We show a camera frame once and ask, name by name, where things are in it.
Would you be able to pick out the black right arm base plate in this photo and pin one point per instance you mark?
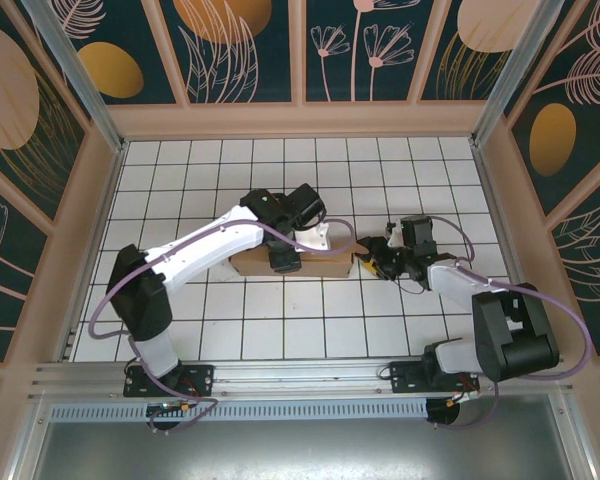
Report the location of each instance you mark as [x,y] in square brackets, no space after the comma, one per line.
[402,375]

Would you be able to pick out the grey metal sheet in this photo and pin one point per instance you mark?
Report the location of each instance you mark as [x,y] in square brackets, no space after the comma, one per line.
[300,450]

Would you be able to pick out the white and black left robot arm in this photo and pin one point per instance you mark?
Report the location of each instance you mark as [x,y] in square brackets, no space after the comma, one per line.
[205,250]

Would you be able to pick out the aluminium side rail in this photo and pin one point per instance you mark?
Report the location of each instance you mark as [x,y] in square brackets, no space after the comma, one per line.
[102,225]
[498,225]

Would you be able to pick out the aluminium corner post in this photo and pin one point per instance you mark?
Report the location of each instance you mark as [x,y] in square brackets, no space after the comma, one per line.
[515,75]
[90,97]

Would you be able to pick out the long aluminium mounting rail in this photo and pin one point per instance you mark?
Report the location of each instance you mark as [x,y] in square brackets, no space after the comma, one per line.
[300,375]

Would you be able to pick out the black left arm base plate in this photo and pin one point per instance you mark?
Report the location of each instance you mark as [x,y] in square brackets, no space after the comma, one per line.
[200,375]

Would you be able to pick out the brown cardboard paper box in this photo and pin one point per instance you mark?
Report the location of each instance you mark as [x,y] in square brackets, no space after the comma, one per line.
[330,266]

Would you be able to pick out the small green circuit board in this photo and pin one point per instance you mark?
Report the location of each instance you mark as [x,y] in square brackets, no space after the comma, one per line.
[172,406]

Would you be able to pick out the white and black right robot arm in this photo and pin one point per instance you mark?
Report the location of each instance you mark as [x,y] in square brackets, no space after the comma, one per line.
[510,330]

